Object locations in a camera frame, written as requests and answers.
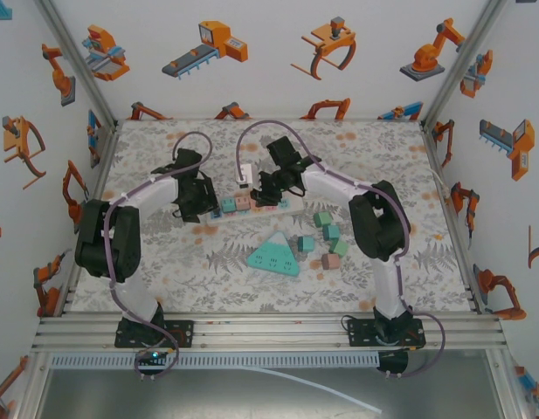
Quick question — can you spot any aluminium frame cross rail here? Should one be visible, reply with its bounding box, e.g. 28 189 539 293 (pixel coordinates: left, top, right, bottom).
31 314 506 353

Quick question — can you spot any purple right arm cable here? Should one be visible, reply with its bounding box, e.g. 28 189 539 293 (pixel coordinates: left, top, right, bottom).
235 119 447 380

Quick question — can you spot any aluminium frame side rail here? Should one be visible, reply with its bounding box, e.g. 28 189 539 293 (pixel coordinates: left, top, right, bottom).
59 121 121 316
419 120 487 314

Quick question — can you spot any black controller box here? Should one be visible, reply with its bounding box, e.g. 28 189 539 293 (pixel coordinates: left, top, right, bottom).
379 350 411 377

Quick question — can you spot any teal triangular power strip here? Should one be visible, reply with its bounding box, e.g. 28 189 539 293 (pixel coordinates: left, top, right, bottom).
245 230 303 280

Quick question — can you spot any grey metal panel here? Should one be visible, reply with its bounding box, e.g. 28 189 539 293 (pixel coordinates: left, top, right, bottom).
32 368 515 419

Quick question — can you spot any white rectangular power strip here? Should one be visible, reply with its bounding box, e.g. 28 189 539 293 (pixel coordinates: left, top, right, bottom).
206 195 306 227

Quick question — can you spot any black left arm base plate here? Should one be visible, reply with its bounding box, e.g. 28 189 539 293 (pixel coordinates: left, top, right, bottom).
114 319 196 349

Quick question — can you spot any floral print tablecloth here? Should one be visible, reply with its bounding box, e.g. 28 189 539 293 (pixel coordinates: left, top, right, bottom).
70 118 475 315

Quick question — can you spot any white slotted cable duct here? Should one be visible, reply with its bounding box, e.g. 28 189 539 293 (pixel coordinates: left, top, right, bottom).
48 352 381 370

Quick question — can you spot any black circuit board with LED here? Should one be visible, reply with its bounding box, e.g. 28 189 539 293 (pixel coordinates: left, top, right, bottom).
135 347 170 373

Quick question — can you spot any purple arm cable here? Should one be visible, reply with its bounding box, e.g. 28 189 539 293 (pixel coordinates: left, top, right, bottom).
105 130 213 381
235 119 447 380

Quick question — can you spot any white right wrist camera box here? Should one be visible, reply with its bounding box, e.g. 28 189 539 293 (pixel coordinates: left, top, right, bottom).
235 162 256 188

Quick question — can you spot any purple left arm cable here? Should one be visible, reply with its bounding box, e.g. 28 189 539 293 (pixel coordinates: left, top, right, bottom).
105 130 213 381

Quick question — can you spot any white plastic tube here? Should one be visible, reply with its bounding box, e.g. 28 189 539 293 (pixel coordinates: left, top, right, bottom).
246 366 384 416

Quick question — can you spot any aluminium frame post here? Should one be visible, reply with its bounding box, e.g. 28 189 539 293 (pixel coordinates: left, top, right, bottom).
32 0 120 130
419 0 510 130

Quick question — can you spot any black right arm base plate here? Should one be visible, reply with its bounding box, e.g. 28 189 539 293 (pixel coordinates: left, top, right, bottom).
345 318 427 349

